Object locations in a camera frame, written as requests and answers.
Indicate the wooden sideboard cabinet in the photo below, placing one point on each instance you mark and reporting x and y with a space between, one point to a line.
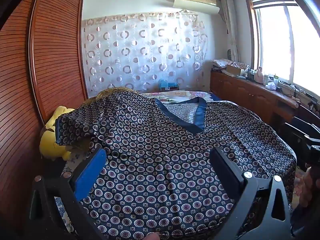
240 92

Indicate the white plastic bottle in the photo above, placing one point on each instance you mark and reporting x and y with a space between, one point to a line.
259 76

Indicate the white air conditioner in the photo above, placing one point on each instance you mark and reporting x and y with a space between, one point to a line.
195 1

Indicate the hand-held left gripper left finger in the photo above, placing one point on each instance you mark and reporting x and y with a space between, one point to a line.
87 177

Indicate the person's right hand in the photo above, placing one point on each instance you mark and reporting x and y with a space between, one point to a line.
308 187

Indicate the pink floral quilt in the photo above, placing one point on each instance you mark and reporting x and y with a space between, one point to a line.
175 95

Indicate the cardboard box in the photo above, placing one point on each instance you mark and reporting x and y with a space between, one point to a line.
236 70

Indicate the mustard patterned garment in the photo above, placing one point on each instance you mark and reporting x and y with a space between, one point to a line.
110 92

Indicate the white tissue pack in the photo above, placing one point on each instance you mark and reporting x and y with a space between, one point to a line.
271 85

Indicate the wooden slatted wardrobe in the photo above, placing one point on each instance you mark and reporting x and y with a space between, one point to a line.
55 55

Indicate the folded floral cloth pile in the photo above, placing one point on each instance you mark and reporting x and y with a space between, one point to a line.
222 63

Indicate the navy circle-patterned shirt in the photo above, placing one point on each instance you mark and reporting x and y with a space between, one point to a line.
162 155

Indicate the wooden framed window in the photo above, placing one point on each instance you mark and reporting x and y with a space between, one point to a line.
275 42

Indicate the dark blue mattress cover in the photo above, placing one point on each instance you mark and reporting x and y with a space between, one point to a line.
215 95

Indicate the yellow plush toy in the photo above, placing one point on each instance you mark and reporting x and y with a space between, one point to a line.
53 140

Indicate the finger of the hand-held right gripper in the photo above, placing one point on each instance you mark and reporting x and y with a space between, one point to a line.
296 131

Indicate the white window curtain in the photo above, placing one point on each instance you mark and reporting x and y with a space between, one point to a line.
230 25

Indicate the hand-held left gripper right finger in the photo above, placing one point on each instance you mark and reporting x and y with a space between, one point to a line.
225 170

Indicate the blue floral bed sheet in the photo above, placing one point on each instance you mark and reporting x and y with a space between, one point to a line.
65 215

